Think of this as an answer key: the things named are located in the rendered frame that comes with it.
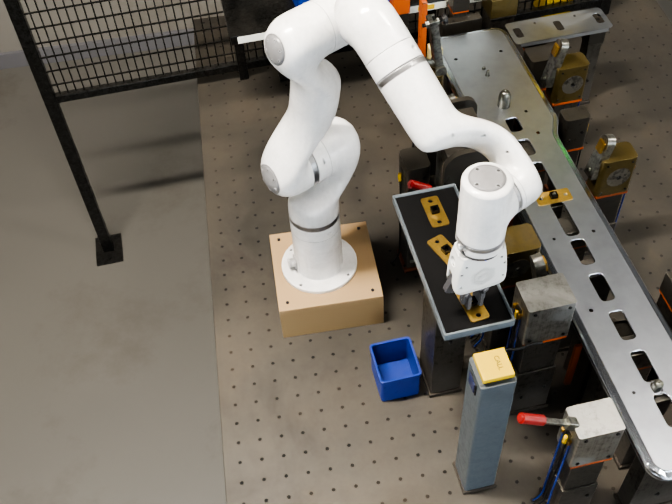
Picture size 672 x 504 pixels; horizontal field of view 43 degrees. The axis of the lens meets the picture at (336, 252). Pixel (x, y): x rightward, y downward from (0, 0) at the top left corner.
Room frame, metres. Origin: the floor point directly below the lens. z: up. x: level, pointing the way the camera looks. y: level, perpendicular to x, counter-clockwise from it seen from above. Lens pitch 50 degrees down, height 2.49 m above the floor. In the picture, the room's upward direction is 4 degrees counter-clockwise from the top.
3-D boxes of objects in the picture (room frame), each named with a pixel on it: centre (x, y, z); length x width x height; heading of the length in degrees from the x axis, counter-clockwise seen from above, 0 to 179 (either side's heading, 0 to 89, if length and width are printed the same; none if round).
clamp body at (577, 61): (1.79, -0.67, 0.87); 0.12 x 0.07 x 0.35; 100
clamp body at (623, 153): (1.44, -0.70, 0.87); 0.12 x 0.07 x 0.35; 100
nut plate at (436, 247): (1.08, -0.22, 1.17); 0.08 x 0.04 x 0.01; 29
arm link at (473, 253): (0.95, -0.25, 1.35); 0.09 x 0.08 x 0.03; 106
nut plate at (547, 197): (1.35, -0.52, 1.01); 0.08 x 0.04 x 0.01; 99
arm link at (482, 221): (0.95, -0.25, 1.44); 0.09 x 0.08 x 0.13; 124
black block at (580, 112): (1.65, -0.66, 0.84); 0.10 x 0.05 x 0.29; 100
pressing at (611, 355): (1.33, -0.53, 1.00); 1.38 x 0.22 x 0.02; 10
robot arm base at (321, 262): (1.36, 0.04, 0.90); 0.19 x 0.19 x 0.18
